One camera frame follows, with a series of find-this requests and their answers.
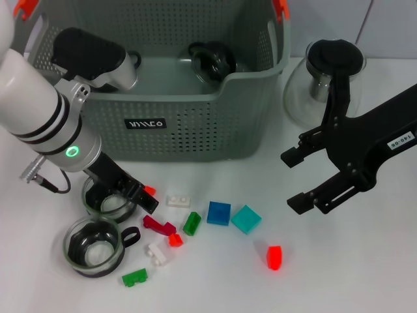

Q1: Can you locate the white two-stud flat plate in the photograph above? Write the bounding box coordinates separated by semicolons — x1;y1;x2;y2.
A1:
165;195;192;209

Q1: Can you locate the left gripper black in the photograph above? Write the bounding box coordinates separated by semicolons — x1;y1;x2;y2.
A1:
85;153;160;215

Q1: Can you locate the dark red curved block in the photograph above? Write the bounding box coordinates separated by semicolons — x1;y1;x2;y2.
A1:
142;214;178;236

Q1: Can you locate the glass teacup with black sleeve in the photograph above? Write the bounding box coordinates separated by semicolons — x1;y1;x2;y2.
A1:
188;40;238;89
62;216;141;278
81;175;139;224

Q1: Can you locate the grey perforated storage bin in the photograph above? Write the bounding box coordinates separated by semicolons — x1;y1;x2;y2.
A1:
0;0;292;163

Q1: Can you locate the green slope block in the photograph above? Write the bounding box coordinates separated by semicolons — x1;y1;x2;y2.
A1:
182;211;203;236

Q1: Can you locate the dark clay teapot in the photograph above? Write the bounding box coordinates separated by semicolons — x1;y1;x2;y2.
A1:
126;50;143;71

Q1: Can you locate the blue square plate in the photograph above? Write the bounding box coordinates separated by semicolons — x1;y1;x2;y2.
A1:
207;201;232;226

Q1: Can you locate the left wrist camera housing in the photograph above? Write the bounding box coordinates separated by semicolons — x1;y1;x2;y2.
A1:
51;27;138;92

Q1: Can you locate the teal square plate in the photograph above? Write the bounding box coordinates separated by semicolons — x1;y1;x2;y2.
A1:
231;204;263;235

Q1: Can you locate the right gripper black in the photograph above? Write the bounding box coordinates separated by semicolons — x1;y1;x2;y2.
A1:
280;83;417;215

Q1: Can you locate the white two-stud brick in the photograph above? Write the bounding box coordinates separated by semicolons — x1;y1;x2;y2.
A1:
145;243;167;267

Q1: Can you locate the green two-stud brick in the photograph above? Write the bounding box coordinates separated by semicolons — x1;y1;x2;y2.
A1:
122;267;149;288

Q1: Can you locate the orange bin handle latch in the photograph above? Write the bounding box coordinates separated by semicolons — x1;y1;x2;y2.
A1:
272;0;291;22
12;0;39;19

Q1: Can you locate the glass carafe with black handle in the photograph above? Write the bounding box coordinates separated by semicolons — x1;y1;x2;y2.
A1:
282;38;366;130

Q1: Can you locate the tall orange-red block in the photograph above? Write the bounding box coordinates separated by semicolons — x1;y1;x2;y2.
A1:
267;245;283;271

